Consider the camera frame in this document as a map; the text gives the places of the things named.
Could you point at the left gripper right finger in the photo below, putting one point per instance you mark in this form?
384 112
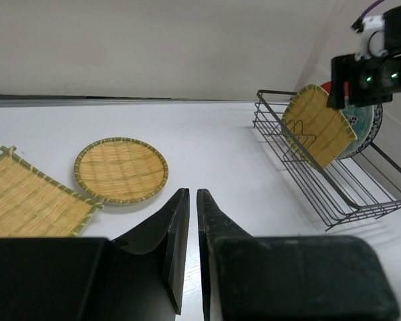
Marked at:
213 224

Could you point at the black wire dish rack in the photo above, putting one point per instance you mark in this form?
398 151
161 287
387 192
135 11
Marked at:
343 192

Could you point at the square bamboo tray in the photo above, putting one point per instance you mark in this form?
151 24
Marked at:
33 204

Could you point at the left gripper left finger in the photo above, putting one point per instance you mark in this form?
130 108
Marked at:
150 263

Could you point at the scoop-shaped bamboo tray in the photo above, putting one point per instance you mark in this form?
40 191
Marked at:
324 132

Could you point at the round bamboo tray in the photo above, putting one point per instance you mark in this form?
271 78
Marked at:
121 170

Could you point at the red teal floral plate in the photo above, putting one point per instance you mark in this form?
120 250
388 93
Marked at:
360 119

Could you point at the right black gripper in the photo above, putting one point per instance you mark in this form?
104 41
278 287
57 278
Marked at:
372 81

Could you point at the blue white floral plate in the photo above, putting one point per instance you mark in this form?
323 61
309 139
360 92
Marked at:
376 124

